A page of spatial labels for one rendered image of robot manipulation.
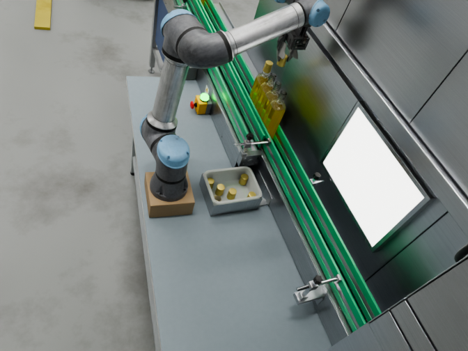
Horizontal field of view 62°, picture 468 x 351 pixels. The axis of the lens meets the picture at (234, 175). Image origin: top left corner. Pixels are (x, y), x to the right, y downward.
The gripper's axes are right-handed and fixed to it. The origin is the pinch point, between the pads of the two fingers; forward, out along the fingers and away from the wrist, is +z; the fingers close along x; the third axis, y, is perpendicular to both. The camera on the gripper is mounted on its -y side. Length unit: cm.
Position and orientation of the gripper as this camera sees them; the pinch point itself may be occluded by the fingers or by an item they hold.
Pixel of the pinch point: (283, 57)
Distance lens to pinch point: 166.3
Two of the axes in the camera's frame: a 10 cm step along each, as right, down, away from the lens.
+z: -2.2, 6.1, 7.6
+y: 2.8, 7.9, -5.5
